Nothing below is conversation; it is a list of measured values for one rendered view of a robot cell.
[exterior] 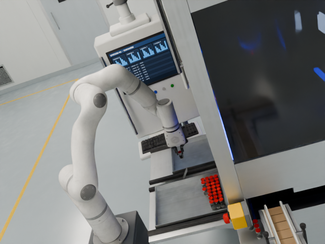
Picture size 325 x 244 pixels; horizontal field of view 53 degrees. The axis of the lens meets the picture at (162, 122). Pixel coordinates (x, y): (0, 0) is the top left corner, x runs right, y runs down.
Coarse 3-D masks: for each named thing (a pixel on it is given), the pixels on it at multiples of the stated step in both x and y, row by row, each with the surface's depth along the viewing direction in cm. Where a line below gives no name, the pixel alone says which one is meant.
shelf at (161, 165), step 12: (156, 156) 199; (168, 156) 195; (156, 168) 189; (168, 168) 186; (216, 168) 173; (228, 204) 151; (192, 228) 146; (204, 228) 144; (216, 228) 144; (156, 240) 148; (168, 240) 148
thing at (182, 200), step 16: (208, 176) 168; (160, 192) 172; (176, 192) 168; (192, 192) 164; (160, 208) 162; (176, 208) 159; (192, 208) 156; (208, 208) 152; (224, 208) 149; (160, 224) 150
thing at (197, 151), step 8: (200, 136) 196; (192, 144) 196; (200, 144) 194; (208, 144) 191; (184, 152) 193; (192, 152) 190; (200, 152) 188; (208, 152) 185; (176, 160) 189; (184, 160) 187; (192, 160) 184; (200, 160) 182; (208, 160) 180; (176, 168) 183; (184, 168) 176; (192, 168) 176
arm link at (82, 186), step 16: (80, 96) 131; (96, 96) 127; (80, 112) 132; (96, 112) 130; (80, 128) 134; (96, 128) 139; (80, 144) 135; (80, 160) 136; (80, 176) 134; (96, 176) 139; (80, 192) 134; (96, 192) 139
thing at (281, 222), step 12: (288, 204) 133; (264, 216) 133; (276, 216) 131; (288, 216) 125; (264, 228) 129; (276, 228) 127; (288, 228) 125; (276, 240) 119; (288, 240) 121; (300, 240) 120
